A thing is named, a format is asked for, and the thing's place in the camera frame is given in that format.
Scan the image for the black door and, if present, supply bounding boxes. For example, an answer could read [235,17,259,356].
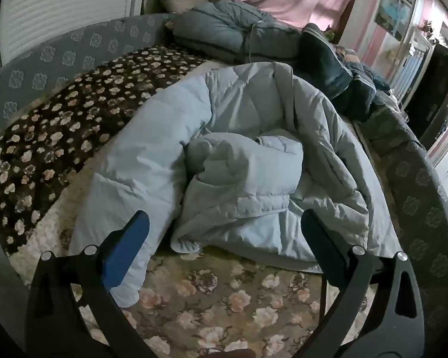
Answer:
[403,43,448,150]

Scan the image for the artificial flowers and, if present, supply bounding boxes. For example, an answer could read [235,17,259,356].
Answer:
[420,20,439,40]

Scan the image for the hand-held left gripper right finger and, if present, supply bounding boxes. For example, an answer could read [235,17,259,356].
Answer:
[300,209,426,358]

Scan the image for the white cable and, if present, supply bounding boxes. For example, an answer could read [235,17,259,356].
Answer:
[246,18,266,64]

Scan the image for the light blue down jacket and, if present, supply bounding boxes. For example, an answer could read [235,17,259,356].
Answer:
[69,61,402,308]

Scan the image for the dark blue striped quilt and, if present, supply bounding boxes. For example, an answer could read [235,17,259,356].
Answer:
[297,22,396,122]

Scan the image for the framed wall poster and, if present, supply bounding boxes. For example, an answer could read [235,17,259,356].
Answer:
[373,0,414,41]

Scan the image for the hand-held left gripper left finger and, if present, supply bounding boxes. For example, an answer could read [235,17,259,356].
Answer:
[25,210,161,358]

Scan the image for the beige floral striped blanket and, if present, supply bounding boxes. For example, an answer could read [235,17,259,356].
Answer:
[7,138,374,358]

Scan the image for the dark brown floral fleece blanket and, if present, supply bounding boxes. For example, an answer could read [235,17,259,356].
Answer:
[0,44,213,256]

